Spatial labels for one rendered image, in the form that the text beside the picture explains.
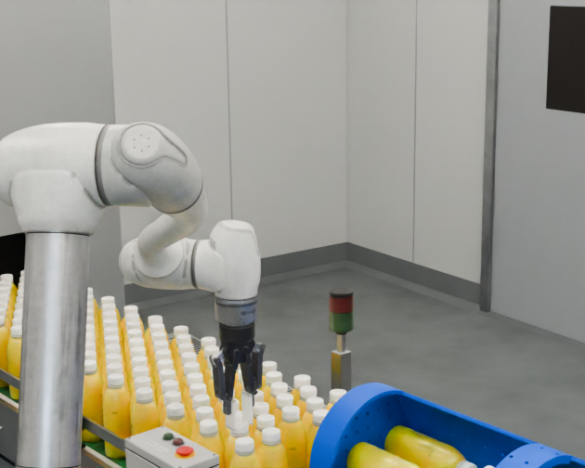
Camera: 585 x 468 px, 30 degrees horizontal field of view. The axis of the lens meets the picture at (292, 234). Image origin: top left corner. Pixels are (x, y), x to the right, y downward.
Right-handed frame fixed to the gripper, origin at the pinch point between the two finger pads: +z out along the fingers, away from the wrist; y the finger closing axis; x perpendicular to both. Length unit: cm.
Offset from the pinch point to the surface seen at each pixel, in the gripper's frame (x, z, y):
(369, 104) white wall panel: 352, 1, 377
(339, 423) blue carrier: -28.3, -5.5, 3.1
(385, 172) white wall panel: 334, 44, 375
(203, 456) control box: -6.4, 3.8, -13.9
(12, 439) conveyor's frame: 89, 34, -12
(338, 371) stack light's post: 20, 9, 47
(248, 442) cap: -7.6, 3.6, -3.4
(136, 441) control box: 8.9, 3.9, -20.4
